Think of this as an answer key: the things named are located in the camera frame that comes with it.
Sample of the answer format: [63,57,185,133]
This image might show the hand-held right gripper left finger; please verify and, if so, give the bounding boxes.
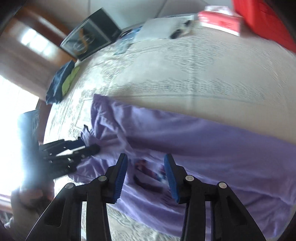
[25,153,128,241]

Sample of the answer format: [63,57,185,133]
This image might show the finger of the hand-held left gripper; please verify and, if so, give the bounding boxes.
[46,144,100,164]
[41,138,85,151]

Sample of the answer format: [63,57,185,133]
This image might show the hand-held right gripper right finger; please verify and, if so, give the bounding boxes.
[164,153,267,241]

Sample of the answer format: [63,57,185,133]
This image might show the purple t-shirt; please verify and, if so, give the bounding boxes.
[69,94,296,241]

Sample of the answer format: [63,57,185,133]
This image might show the person's left hand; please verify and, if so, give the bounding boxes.
[11,183,55,208]

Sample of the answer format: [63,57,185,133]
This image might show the folded green garment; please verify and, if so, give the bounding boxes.
[60,65,81,95]

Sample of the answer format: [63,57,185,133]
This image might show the folded blue denim garment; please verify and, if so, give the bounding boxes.
[46,61,74,105]

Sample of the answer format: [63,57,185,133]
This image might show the small patterned packet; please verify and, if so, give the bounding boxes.
[114,40,131,55]

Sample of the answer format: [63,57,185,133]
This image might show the black gift bag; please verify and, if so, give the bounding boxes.
[60,8,122,61]

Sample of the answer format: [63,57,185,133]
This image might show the blue face mask packet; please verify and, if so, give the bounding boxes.
[120,27,142,41]

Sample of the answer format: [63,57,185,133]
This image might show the white paper sheets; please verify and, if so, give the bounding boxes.
[134,14,199,42]

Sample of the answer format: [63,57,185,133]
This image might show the red tissue box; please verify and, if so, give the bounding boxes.
[198,5,243,37]

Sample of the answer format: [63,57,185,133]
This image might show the red plastic carry case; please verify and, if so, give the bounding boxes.
[232,0,296,55]

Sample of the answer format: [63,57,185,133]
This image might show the wooden wall trim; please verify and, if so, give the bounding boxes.
[0,6,78,102]

